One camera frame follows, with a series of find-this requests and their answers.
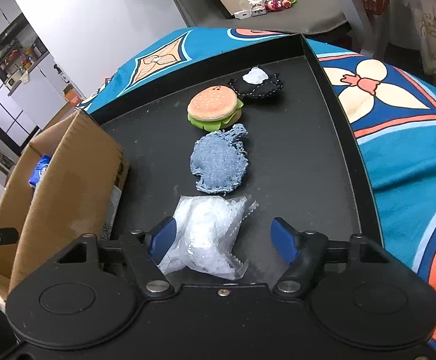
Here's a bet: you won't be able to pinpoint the orange cardboard box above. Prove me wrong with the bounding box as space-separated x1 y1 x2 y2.
64 90 84 106

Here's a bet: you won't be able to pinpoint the blue tissue packet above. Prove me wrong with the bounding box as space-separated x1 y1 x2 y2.
28 155 54 190

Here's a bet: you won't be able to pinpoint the pink toy figures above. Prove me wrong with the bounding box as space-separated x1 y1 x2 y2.
265 0 293 12

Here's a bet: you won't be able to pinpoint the black fabric pouch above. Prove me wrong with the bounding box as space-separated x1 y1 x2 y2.
228 65 284 100

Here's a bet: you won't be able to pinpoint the denim fabric pouch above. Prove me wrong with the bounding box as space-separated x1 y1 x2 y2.
190 124 250 196

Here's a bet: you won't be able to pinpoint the burger plush toy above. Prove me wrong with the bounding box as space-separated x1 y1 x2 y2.
187 84 245 133

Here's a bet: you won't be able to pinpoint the black grid sliding door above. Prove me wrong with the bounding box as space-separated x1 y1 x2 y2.
0 52 40 151

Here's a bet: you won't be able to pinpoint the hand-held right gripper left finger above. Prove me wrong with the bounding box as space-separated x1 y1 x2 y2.
61 217 179 295

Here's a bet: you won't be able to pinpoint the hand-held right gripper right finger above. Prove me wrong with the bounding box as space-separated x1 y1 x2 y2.
270 217 387 295

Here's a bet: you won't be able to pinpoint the brown cardboard box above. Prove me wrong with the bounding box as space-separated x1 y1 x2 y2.
0 109 130 301

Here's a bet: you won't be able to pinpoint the clear plastic bag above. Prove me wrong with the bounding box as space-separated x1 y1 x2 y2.
158 194 259 281

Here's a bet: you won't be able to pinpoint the kitchen shelf with items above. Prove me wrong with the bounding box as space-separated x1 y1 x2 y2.
0 15 50 91

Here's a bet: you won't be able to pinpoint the blue printed blanket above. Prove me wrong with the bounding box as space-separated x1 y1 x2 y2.
81 26 436 360

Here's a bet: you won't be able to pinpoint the black tray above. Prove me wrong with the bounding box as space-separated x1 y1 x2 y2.
85 33 385 271

